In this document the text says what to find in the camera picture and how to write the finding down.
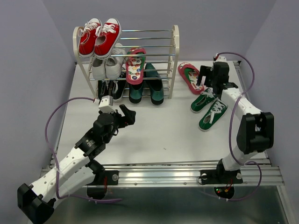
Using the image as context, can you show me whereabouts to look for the green sneaker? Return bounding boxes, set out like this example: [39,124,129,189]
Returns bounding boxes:
[190,88,217,113]
[199,99,228,131]

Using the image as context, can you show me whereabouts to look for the pink sandal back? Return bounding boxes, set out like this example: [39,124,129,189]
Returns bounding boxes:
[178,62,205,95]

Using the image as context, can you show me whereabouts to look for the pink sandal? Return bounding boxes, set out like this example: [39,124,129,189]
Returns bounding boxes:
[178,62,205,95]
[126,48,146,85]

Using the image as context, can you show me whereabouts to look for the green loafer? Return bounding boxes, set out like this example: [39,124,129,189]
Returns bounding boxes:
[144,63,164,105]
[129,82,144,104]

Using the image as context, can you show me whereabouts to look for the pink sandal front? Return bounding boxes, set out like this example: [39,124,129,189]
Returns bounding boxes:
[126,48,146,85]

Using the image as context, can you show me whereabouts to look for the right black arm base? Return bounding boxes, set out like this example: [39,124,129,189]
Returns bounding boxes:
[197,161,243,185]

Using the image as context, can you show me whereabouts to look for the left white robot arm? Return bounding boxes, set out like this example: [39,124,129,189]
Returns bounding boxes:
[17,103,136,224]

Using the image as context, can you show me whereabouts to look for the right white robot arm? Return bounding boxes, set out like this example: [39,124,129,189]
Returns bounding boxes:
[198,61,274,182]

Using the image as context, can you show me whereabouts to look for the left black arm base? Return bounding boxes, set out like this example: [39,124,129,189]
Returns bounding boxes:
[86,160,119,186]

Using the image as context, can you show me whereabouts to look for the cream shoe shelf with rods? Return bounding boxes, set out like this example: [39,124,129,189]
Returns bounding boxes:
[72,25,179,99]

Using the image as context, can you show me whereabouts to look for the right black canvas sneaker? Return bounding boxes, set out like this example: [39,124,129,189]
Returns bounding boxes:
[112,72,127,102]

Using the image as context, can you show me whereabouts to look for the black canvas sneaker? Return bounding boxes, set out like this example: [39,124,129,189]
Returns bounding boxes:
[98,80,110,100]
[112,72,127,102]

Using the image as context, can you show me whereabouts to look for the left black canvas sneaker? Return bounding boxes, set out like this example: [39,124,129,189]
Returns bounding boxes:
[98,80,110,100]

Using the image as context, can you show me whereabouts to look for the right white sneaker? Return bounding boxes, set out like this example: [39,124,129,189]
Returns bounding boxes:
[105,43,126,80]

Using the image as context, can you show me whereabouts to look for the white sneaker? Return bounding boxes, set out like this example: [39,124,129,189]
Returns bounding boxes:
[105,43,126,80]
[92,58,106,80]

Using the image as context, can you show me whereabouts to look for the left white sneaker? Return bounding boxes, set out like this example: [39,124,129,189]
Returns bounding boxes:
[92,58,106,80]

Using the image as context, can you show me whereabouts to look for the left red canvas sneaker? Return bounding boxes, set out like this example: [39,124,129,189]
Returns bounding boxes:
[77,18,101,57]

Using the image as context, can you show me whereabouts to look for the red canvas sneaker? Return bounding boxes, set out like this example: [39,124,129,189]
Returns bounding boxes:
[77,18,101,57]
[94,18,121,59]

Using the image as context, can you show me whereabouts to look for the right red canvas sneaker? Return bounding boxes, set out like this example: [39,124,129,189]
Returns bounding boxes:
[94,18,121,59]

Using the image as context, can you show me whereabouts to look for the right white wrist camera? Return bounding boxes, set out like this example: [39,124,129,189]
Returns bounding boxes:
[213,54,227,63]

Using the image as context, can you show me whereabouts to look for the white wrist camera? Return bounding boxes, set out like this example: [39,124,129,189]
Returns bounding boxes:
[213,54,227,63]
[99,95,115,113]

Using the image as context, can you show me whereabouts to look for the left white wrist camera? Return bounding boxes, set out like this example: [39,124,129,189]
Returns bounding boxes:
[99,95,115,113]

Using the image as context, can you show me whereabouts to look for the aluminium rail frame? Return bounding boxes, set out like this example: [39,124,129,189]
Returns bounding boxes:
[37,61,287,188]

